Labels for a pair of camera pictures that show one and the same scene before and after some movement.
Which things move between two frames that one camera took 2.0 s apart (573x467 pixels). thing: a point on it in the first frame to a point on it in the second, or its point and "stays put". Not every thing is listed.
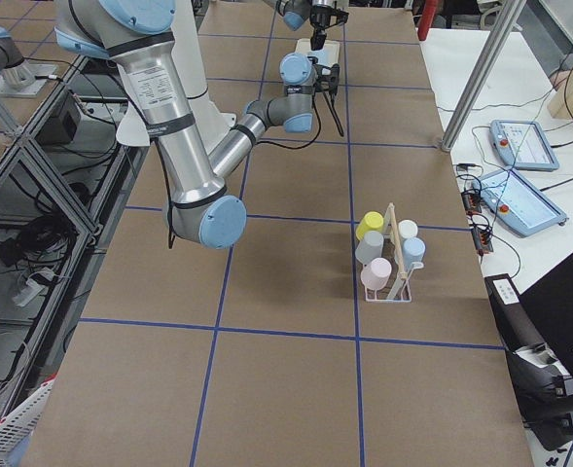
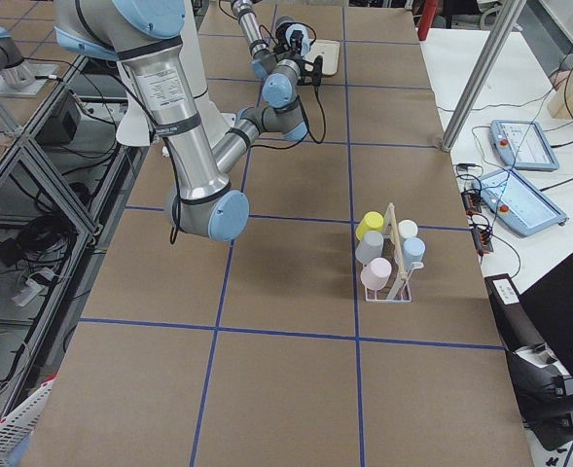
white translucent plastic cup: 371,247 stays put
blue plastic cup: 413,250 stays put
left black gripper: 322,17 to 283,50
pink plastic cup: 376,273 stays put
